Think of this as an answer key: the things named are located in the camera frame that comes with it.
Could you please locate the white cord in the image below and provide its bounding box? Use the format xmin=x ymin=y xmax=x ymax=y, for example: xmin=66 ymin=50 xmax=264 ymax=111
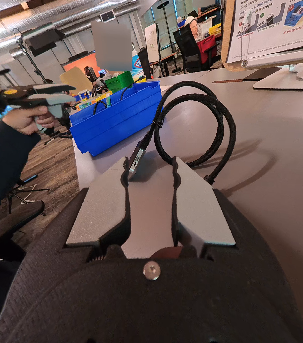
xmin=20 ymin=183 xmax=38 ymax=205

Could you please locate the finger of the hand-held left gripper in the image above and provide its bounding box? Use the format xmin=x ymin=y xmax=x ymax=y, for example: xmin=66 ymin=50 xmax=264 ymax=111
xmin=33 ymin=84 xmax=76 ymax=95
xmin=28 ymin=94 xmax=76 ymax=119

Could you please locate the printed instruction sheet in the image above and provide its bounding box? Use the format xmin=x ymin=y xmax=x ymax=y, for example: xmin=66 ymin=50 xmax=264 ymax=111
xmin=226 ymin=0 xmax=303 ymax=64

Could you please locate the silver ceiling duct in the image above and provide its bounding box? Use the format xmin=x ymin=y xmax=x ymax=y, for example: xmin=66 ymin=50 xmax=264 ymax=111
xmin=0 ymin=0 xmax=141 ymax=51

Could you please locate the black looped cable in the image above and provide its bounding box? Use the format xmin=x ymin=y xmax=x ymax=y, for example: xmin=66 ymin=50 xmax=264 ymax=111
xmin=94 ymin=100 xmax=108 ymax=115

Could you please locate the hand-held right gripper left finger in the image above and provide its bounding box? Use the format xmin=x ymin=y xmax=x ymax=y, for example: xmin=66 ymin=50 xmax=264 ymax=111
xmin=66 ymin=156 xmax=131 ymax=248

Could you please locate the small whiteboard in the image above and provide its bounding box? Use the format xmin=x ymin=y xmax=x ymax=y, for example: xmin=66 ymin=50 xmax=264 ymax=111
xmin=144 ymin=24 xmax=160 ymax=63

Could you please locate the large orange display screen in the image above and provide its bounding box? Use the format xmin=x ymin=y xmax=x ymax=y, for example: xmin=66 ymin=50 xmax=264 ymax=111
xmin=62 ymin=52 xmax=96 ymax=73

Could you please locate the green plastic bin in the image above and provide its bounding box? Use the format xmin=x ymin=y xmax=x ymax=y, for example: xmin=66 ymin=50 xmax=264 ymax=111
xmin=104 ymin=71 xmax=135 ymax=93

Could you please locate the black chair armrest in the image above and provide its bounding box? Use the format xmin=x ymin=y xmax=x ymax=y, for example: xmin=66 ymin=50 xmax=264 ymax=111
xmin=0 ymin=200 xmax=45 ymax=253

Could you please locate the red jacket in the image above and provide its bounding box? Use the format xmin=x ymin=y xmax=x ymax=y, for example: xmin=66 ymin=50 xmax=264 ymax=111
xmin=197 ymin=34 xmax=219 ymax=71

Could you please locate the black floor lamp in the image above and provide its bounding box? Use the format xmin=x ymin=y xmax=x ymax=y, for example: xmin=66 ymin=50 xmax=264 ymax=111
xmin=158 ymin=0 xmax=181 ymax=73

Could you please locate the mannequin head with white cap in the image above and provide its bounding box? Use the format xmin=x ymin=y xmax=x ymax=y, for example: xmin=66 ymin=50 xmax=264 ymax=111
xmin=185 ymin=16 xmax=201 ymax=41

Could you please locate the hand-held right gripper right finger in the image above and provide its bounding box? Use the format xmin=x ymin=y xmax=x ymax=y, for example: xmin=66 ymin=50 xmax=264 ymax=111
xmin=171 ymin=157 xmax=236 ymax=258

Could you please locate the person's left forearm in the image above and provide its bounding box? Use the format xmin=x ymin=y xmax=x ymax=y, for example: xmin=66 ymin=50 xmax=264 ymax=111
xmin=0 ymin=120 xmax=42 ymax=215

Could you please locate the blue plastic bin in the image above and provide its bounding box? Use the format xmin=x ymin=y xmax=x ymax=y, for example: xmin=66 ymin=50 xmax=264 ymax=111
xmin=69 ymin=80 xmax=163 ymax=157

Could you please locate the black braided cable with port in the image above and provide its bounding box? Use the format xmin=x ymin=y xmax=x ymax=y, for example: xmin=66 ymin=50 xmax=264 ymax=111
xmin=129 ymin=81 xmax=237 ymax=185

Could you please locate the black mesh office chair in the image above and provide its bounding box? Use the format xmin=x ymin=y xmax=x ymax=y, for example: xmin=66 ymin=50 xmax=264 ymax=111
xmin=173 ymin=24 xmax=204 ymax=73

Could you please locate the black arched cable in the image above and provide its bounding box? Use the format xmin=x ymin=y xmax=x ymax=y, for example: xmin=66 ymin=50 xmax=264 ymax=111
xmin=120 ymin=76 xmax=146 ymax=102

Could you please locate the row of yellow bins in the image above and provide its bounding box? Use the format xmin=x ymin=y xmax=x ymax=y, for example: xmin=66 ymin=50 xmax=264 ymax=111
xmin=204 ymin=23 xmax=222 ymax=35

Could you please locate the printed sheet with photos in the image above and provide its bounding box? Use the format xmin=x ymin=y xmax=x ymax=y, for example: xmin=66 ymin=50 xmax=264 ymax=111
xmin=72 ymin=92 xmax=112 ymax=111

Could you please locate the black panel light on stand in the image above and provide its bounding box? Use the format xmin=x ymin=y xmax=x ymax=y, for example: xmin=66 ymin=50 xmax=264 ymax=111
xmin=13 ymin=28 xmax=66 ymax=84

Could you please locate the disinfecting wipes canister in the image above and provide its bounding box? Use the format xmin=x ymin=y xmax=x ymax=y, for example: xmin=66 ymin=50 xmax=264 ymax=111
xmin=131 ymin=49 xmax=148 ymax=80

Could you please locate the instruction poster on stand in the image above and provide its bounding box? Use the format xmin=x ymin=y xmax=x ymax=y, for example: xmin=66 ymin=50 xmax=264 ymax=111
xmin=221 ymin=0 xmax=303 ymax=90

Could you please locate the person's left hand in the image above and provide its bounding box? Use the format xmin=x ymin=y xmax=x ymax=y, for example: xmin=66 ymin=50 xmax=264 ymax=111
xmin=3 ymin=105 xmax=56 ymax=135

